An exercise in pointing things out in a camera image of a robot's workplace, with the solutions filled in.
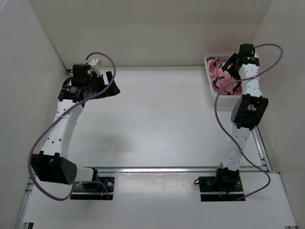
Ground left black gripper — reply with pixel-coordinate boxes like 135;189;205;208
85;71;120;100

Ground pink shark print shorts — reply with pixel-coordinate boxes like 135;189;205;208
206;56;242;96

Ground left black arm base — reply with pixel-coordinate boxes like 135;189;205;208
70;177;115;201

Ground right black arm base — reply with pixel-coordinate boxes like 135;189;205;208
193;177;245;202

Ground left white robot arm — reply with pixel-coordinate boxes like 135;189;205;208
28;61;120;191

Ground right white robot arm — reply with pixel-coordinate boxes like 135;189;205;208
214;43;268;191

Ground white plastic mesh basket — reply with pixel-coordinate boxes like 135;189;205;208
204;54;242;105

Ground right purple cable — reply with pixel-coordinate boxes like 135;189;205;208
214;43;284;198

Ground purple cable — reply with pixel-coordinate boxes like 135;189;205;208
28;52;117;200
214;43;284;198

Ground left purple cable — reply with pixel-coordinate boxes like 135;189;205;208
28;52;117;200

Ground aluminium front rail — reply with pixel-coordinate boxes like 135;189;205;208
78;166;272;174

